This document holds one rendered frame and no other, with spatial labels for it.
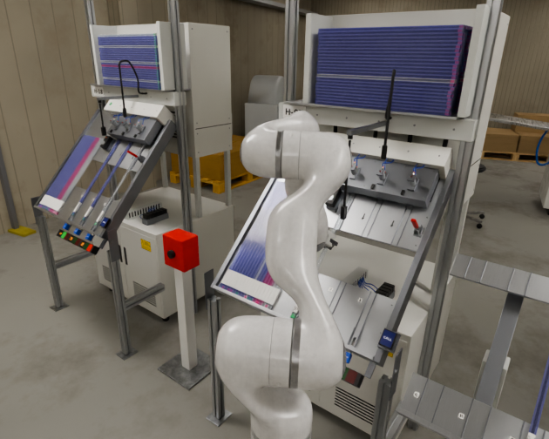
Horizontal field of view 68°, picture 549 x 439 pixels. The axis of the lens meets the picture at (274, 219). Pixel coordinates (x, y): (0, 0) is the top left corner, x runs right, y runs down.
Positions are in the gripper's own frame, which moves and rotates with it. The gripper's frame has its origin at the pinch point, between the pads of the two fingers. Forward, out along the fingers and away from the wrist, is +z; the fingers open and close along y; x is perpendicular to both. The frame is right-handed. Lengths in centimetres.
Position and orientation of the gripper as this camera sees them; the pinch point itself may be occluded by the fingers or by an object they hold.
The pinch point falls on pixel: (327, 243)
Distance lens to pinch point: 149.1
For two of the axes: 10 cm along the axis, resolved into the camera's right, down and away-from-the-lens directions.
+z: 4.6, 3.3, 8.2
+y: -8.0, -2.3, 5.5
